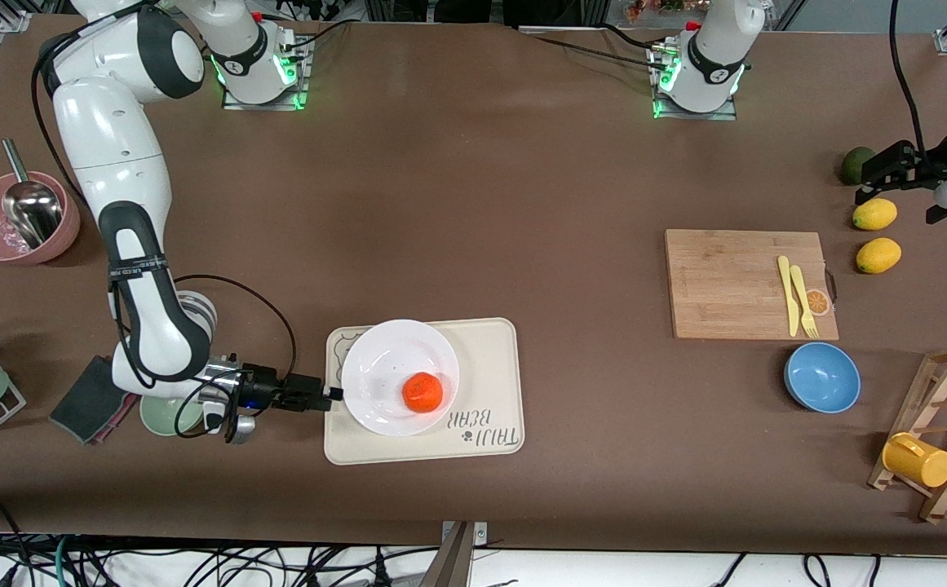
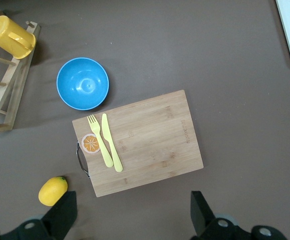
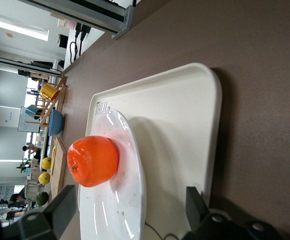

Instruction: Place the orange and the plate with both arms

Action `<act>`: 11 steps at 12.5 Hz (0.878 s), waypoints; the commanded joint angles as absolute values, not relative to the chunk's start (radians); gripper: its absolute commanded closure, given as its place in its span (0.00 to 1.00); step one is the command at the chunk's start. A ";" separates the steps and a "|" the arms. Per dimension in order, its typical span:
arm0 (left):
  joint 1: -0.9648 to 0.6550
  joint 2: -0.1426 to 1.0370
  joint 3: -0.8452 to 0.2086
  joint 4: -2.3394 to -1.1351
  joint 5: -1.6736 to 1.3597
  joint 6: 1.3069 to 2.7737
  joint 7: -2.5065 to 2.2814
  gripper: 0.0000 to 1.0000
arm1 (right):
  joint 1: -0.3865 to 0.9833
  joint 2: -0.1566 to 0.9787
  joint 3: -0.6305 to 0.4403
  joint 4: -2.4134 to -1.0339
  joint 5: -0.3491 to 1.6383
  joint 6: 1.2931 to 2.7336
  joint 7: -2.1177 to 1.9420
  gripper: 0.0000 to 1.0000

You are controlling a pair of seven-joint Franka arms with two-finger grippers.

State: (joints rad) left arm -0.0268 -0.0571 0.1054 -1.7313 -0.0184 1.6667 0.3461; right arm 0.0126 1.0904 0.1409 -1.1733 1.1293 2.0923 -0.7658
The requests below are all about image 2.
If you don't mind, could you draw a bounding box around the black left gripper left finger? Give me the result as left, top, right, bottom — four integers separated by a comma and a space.
0, 191, 78, 240

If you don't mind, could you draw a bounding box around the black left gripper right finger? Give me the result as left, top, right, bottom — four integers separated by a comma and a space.
190, 190, 288, 240

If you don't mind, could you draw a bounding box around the yellow lemon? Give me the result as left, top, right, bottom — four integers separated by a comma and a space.
38, 176, 68, 207

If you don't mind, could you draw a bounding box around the toy orange slice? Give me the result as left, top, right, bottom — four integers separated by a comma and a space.
81, 133, 102, 154

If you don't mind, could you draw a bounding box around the wooden cutting board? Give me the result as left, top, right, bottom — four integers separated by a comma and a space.
72, 89, 204, 198

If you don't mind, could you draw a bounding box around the yellow-green plastic fork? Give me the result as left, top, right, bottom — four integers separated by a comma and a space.
87, 114, 114, 168

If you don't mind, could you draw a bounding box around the yellow-green plastic knife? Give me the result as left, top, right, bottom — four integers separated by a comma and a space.
101, 113, 124, 173

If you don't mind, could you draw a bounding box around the wooden drying rack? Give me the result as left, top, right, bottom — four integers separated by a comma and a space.
0, 6, 42, 135

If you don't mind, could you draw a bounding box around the blue bowl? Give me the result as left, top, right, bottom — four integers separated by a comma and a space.
56, 57, 110, 111

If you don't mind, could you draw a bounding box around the yellow plastic cup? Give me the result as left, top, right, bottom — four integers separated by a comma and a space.
0, 15, 37, 60

